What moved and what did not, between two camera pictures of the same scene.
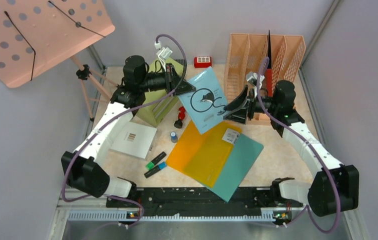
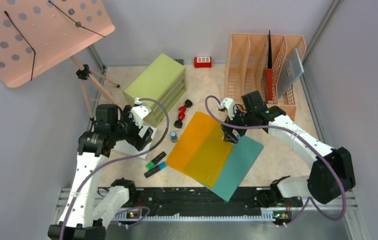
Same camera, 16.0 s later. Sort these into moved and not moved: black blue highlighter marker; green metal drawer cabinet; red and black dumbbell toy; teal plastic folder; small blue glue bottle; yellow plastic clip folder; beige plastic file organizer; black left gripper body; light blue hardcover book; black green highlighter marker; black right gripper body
Moved: light blue hardcover book; black right gripper body; black left gripper body
Not moved: green metal drawer cabinet; black green highlighter marker; black blue highlighter marker; beige plastic file organizer; yellow plastic clip folder; red and black dumbbell toy; small blue glue bottle; teal plastic folder
